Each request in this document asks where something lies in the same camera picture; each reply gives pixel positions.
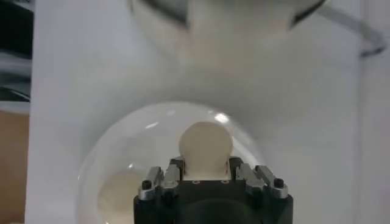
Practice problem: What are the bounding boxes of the white round plate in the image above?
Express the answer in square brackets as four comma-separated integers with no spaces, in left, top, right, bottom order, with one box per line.
[76,101,266,224]

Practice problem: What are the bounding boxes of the white unit with dark panel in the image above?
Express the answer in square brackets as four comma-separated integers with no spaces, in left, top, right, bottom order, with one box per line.
[0,0,34,114]

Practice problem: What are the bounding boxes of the cream electric cooker base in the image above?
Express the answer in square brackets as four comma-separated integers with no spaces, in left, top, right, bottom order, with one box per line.
[129,0,328,61]

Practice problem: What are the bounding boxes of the white steamed baozi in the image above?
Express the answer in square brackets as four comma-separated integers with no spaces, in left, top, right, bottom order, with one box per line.
[178,121,235,181]
[97,172,147,224]

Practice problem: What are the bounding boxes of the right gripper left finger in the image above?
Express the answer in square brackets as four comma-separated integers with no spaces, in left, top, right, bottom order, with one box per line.
[138,156,185,201]

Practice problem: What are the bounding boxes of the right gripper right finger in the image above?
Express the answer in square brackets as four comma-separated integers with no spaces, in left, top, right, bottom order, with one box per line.
[228,156,289,200]

